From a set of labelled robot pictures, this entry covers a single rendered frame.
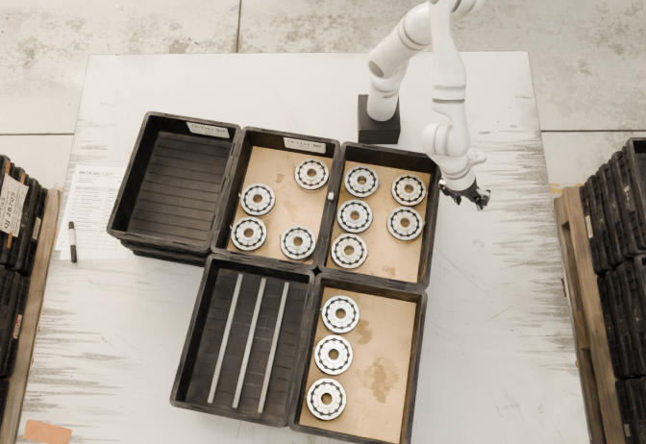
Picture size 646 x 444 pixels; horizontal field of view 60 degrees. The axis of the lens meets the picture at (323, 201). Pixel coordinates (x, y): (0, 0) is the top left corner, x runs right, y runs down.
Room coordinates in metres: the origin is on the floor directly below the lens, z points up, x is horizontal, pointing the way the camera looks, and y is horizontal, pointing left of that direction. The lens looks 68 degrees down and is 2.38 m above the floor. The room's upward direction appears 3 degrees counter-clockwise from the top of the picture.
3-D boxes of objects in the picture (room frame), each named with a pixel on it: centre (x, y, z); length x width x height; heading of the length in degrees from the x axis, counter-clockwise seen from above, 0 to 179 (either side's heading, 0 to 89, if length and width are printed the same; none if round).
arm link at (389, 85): (0.94, -0.21, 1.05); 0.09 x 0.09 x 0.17; 44
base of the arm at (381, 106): (0.94, -0.20, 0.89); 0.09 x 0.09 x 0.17; 87
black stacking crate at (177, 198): (0.67, 0.42, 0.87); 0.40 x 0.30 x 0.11; 167
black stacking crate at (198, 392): (0.21, 0.22, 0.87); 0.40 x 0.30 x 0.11; 167
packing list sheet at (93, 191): (0.67, 0.73, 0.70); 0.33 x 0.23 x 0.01; 177
